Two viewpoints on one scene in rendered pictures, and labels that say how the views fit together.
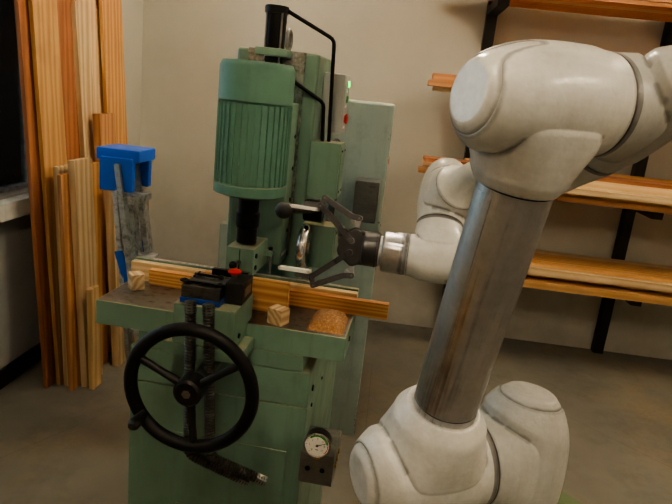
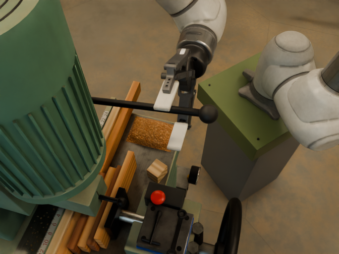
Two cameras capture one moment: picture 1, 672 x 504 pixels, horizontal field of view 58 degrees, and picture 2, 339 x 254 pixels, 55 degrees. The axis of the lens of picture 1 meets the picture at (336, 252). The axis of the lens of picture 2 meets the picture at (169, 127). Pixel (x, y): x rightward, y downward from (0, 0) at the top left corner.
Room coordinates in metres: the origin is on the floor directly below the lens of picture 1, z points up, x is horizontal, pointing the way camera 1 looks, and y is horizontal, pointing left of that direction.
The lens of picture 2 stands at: (1.23, 0.45, 1.66)
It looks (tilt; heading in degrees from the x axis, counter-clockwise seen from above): 57 degrees down; 279
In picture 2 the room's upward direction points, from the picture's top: straight up
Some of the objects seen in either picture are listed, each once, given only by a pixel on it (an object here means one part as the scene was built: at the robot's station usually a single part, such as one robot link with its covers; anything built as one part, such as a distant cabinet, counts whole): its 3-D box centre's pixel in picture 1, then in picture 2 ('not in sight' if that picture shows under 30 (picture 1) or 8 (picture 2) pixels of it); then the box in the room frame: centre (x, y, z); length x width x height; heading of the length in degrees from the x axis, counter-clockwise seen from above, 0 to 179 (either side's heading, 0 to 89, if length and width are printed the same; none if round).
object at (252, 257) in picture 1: (247, 257); (69, 188); (1.48, 0.22, 1.00); 0.14 x 0.07 x 0.09; 173
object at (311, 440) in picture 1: (317, 445); (192, 176); (1.22, -0.01, 0.65); 0.06 x 0.04 x 0.08; 83
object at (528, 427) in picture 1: (516, 445); (284, 65); (0.96, -0.36, 0.86); 0.18 x 0.16 x 0.22; 113
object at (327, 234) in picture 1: (319, 244); not in sight; (1.62, 0.05, 1.02); 0.09 x 0.07 x 0.12; 83
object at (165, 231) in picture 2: (217, 286); (166, 219); (1.26, 0.25, 0.99); 0.13 x 0.11 x 0.06; 83
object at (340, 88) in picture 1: (335, 103); not in sight; (1.76, 0.05, 1.40); 0.10 x 0.06 x 0.16; 173
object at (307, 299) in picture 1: (266, 293); (96, 181); (1.45, 0.16, 0.92); 0.62 x 0.02 x 0.04; 83
